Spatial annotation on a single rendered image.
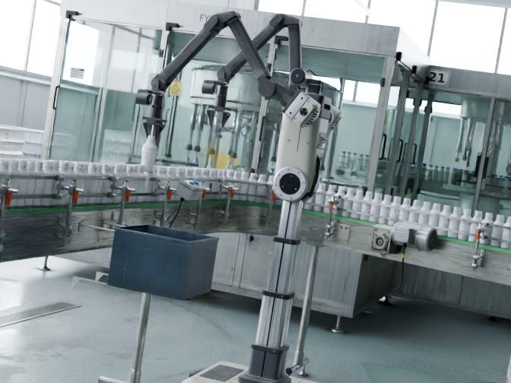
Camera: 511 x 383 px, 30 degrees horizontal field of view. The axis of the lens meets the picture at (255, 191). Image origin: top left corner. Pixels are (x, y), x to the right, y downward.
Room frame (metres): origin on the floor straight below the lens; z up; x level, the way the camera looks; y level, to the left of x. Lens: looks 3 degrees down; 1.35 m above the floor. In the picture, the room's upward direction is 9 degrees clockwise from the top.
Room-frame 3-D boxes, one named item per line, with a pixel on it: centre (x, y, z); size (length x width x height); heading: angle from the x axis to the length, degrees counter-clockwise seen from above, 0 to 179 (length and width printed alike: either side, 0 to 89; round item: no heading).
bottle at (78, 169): (3.69, 0.69, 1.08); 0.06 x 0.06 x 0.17
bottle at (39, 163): (3.41, 0.79, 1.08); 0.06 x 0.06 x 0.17
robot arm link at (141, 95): (4.32, 0.54, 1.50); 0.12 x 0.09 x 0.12; 73
